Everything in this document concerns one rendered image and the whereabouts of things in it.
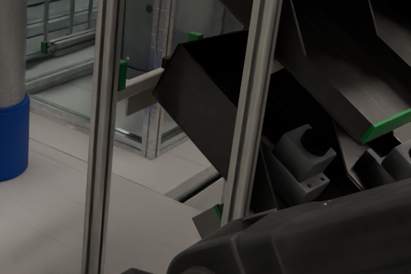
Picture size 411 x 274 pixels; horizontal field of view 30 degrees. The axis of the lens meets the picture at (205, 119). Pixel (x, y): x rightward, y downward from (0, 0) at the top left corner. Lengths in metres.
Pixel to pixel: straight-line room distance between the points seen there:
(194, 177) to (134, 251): 0.33
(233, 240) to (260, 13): 0.25
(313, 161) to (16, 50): 0.83
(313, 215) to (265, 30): 0.24
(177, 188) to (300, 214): 1.12
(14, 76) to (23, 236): 0.31
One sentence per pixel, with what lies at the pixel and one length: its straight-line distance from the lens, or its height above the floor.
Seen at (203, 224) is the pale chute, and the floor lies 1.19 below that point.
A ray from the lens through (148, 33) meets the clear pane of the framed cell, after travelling 1.60.
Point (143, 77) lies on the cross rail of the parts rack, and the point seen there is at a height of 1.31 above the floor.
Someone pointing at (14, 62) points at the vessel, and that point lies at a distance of 1.48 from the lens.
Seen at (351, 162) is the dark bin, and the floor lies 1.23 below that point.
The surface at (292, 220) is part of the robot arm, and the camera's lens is 0.48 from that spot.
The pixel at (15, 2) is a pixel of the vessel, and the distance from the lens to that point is 1.45.
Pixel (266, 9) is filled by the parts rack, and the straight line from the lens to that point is 0.67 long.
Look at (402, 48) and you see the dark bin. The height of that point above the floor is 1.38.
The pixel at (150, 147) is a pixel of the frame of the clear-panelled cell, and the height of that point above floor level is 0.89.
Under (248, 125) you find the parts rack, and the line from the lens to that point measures 0.70.
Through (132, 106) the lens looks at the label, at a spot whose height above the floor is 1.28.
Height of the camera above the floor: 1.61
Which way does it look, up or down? 23 degrees down
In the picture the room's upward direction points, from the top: 7 degrees clockwise
